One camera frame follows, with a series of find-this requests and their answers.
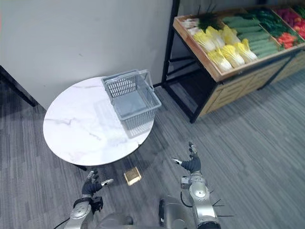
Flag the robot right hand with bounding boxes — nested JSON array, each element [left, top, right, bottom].
[[171, 142, 202, 174]]

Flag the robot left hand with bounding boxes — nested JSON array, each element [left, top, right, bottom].
[[81, 168, 115, 197]]

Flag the grey plastic shopping basket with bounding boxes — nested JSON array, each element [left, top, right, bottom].
[[101, 69, 163, 140]]

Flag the purple vegetable pile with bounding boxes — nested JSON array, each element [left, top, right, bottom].
[[276, 8, 301, 27]]

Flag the round white marble table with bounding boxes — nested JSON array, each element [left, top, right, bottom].
[[42, 76, 156, 171]]

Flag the yellow napa cabbage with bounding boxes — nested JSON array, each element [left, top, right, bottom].
[[207, 48, 234, 72], [205, 26, 226, 49], [234, 38, 258, 63], [193, 31, 216, 53], [220, 44, 246, 68], [222, 24, 242, 46]]

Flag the white mushroom pile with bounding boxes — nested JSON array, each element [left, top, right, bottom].
[[182, 17, 200, 36]]

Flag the green cucumber pile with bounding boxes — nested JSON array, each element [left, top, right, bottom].
[[222, 15, 280, 60]]

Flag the dark green chive bunch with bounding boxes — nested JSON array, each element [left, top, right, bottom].
[[197, 4, 224, 31]]

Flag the orange carrot pile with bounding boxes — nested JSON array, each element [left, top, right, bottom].
[[277, 32, 299, 50]]

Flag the dark green leafy vegetables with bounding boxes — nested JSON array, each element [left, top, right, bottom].
[[247, 8, 298, 39]]

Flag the red pepper pile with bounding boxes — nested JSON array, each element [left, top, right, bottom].
[[293, 16, 305, 41]]

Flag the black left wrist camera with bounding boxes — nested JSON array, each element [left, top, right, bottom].
[[91, 196, 104, 215]]

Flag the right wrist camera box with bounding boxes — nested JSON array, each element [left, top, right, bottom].
[[180, 176, 191, 191]]

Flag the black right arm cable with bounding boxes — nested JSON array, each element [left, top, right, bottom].
[[179, 188, 194, 208]]

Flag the wooden produce stand black frame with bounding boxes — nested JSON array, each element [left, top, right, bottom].
[[161, 0, 305, 124]]

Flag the black wall skirting strip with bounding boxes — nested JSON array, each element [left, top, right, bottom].
[[0, 65, 39, 108]]

